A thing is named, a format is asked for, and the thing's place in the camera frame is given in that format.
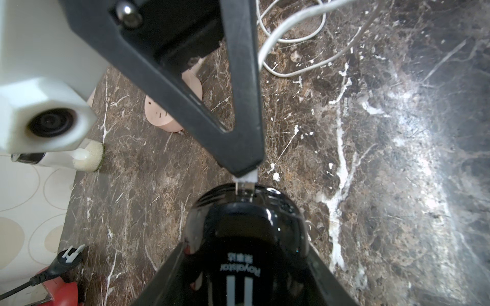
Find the pink round power strip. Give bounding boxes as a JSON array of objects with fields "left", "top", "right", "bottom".
[{"left": 88, "top": 67, "right": 204, "bottom": 137}]

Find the black toaster power cord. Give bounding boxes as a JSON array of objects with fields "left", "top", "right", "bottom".
[{"left": 0, "top": 244, "right": 87, "bottom": 301}]

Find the glass bottle black pump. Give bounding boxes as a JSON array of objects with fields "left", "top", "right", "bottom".
[{"left": 11, "top": 138, "right": 105, "bottom": 173}]

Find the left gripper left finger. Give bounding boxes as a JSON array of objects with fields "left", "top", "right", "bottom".
[{"left": 131, "top": 242, "right": 185, "bottom": 306}]

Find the red toaster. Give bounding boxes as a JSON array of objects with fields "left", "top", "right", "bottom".
[{"left": 29, "top": 267, "right": 84, "bottom": 306}]

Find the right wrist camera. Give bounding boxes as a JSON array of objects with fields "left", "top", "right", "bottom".
[{"left": 1, "top": 1, "right": 108, "bottom": 154}]

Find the white USB charging cable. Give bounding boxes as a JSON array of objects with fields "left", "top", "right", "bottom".
[{"left": 233, "top": 0, "right": 364, "bottom": 192}]

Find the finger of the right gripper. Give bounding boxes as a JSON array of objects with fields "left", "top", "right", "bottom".
[{"left": 60, "top": 1, "right": 265, "bottom": 177}]

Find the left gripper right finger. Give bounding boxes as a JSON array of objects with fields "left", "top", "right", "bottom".
[{"left": 306, "top": 251, "right": 358, "bottom": 305}]

